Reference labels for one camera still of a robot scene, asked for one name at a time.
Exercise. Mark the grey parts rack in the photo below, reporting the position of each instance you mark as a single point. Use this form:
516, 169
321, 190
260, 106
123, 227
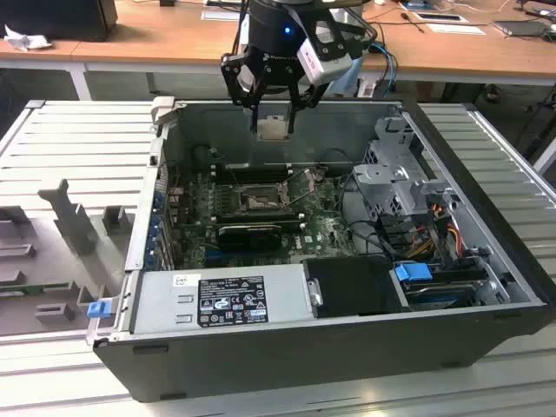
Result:
74, 221

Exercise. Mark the black RAM slots bank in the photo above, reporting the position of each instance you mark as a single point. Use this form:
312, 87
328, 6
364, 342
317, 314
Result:
260, 218
252, 173

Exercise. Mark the black plastic air shroud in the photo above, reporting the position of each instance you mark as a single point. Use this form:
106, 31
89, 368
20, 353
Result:
352, 286

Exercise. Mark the small silver shroud bracket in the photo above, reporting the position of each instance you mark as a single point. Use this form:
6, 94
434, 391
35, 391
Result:
315, 293

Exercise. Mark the white paper sheet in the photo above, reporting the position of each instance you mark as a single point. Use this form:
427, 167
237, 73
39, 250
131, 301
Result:
456, 29
221, 15

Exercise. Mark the hard disk in blue carrier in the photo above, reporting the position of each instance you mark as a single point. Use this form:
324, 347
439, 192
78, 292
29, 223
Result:
410, 273

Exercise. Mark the blue case latch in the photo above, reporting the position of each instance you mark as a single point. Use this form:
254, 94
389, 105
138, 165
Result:
97, 310

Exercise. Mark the blue booklet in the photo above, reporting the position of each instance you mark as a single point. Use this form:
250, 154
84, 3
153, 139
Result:
417, 4

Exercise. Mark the green motherboard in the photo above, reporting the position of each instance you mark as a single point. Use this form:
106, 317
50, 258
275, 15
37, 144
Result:
321, 217

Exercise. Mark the silver metal drive cage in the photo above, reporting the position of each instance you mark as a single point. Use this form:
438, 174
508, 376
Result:
382, 178

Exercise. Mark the small white device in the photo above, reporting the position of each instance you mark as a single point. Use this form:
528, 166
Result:
367, 89

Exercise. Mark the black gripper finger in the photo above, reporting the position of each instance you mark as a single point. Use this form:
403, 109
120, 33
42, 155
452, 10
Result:
309, 96
236, 78

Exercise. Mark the small black desk item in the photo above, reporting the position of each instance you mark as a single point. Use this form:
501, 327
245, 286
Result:
168, 3

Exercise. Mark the wooden desk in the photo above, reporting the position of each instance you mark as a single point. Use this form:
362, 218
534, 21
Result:
35, 54
434, 52

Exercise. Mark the blue slot retainer strip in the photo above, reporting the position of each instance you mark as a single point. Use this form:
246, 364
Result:
153, 238

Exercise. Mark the CPU socket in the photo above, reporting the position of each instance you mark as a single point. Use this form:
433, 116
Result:
260, 195

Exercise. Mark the green RAM stick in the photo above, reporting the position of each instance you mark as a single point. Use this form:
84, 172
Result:
35, 288

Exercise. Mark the silver power supply unit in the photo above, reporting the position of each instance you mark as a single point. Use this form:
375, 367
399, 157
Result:
156, 304

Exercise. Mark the white framed tablet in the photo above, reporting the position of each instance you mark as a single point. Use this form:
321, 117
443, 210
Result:
438, 16

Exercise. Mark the large black box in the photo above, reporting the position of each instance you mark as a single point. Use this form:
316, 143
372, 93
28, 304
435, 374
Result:
56, 19

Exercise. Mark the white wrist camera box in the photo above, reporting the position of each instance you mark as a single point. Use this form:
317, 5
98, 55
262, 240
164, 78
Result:
326, 65

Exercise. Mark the black graphics card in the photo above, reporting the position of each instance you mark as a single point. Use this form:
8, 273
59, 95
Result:
247, 239

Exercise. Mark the small brown board component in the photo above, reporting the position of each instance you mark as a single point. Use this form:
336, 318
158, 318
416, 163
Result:
320, 174

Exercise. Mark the black open PC case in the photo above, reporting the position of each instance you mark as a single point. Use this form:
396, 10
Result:
304, 365

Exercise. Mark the grey notebook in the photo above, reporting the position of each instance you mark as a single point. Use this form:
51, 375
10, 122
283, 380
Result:
521, 28

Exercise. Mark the silver CPU plate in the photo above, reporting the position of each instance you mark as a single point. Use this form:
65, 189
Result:
273, 129

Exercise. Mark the crumpled white paper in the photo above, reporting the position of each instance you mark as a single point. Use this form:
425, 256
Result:
26, 40

